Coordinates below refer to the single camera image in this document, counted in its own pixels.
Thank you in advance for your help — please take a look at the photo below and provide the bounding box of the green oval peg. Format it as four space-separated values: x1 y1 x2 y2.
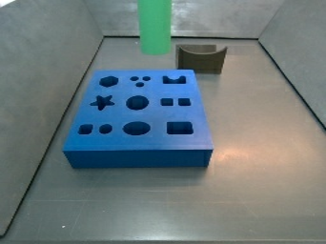
138 0 173 55

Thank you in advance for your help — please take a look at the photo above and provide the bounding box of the blue shape sorter block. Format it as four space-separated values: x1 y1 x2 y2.
63 70 214 168

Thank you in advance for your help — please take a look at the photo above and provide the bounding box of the dark curved holder block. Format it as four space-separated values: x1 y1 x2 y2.
177 44 229 74

